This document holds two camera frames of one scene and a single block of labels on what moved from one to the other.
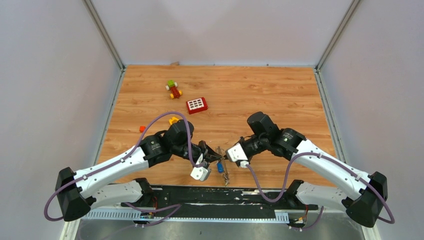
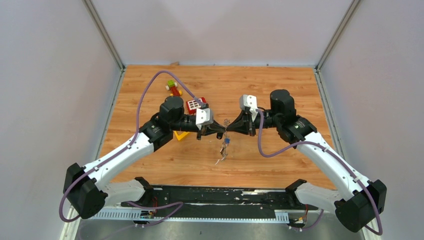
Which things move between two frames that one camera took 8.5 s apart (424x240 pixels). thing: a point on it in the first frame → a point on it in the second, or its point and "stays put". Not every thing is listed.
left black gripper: (208, 154) → (208, 129)
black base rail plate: (221, 200) stays put
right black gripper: (241, 139) → (243, 124)
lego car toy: (172, 86) stays put
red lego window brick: (196, 105) stays put
